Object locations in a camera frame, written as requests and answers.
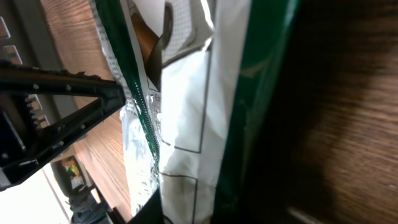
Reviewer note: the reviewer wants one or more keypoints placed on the grey plastic mesh basket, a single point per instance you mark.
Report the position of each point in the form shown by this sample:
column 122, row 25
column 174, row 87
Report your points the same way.
column 26, row 40

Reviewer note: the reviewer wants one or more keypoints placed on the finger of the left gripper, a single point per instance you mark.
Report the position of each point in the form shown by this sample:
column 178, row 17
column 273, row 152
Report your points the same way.
column 26, row 146

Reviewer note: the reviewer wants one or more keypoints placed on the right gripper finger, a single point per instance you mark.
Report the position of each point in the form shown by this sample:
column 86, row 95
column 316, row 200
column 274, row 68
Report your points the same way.
column 151, row 213

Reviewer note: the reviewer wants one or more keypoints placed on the green 3M gloves package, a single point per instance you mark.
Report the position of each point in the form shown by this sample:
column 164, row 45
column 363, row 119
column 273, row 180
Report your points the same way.
column 198, row 77

